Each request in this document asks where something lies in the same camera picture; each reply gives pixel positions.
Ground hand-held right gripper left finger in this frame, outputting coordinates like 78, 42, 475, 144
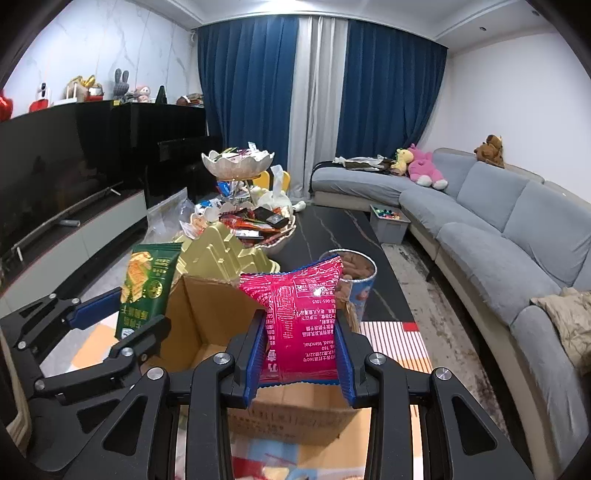
55, 310, 271, 480

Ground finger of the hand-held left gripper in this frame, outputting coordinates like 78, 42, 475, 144
25, 315, 172, 472
1, 287, 123, 352

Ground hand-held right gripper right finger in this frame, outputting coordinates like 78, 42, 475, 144
334, 318, 537, 480

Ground green snack packet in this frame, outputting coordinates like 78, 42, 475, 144
115, 244, 184, 341

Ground brown cardboard box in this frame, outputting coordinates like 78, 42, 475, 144
140, 274, 373, 448

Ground pink snack packet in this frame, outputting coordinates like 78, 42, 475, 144
238, 255, 345, 387

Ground colourful patterned mat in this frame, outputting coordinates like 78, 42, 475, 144
41, 318, 428, 480

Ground grey tv cabinet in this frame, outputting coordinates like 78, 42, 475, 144
0, 187, 149, 320

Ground round tin of nuts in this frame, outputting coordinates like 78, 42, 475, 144
318, 249, 378, 334

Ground gold plastic tray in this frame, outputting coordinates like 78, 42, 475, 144
173, 222, 281, 282

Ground clear plastic bag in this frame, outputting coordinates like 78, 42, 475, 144
148, 188, 205, 243

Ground grey patterned rug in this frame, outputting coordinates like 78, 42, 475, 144
381, 239, 511, 418

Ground black television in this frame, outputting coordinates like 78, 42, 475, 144
0, 104, 126, 261

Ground pile of assorted snack packets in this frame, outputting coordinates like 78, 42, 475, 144
191, 205, 296, 241

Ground grey storage bin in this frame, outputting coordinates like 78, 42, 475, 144
368, 205, 413, 245

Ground white plush toy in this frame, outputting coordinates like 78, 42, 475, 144
257, 165, 308, 214

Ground yellow small chair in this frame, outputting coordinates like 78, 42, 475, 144
252, 171, 291, 199

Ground white two-tier snack stand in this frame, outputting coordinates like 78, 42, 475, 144
178, 147, 298, 260

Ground black upright piano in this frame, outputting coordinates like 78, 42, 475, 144
119, 102, 223, 209

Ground pile of wrapped candies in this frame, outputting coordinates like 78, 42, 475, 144
209, 141, 271, 163

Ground cloth bag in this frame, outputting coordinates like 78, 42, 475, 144
333, 154, 399, 173

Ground grey corner sofa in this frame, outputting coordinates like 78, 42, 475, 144
308, 148, 591, 472

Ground pink plush toy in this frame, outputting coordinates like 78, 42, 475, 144
407, 144, 450, 191

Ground yellow duck plush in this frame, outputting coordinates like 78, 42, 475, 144
392, 148, 414, 177

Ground gold gift bag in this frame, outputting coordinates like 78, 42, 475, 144
67, 75, 103, 102

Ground grey rabbit plush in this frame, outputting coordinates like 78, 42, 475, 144
112, 68, 131, 100

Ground beige cushion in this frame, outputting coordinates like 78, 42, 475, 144
530, 287, 591, 376

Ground blue curtain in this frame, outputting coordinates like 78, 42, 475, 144
334, 21, 450, 163
197, 21, 302, 184

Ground brown plush toy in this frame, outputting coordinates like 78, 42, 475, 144
474, 134, 506, 169

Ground white sheer curtain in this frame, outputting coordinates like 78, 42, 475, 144
287, 16, 350, 195

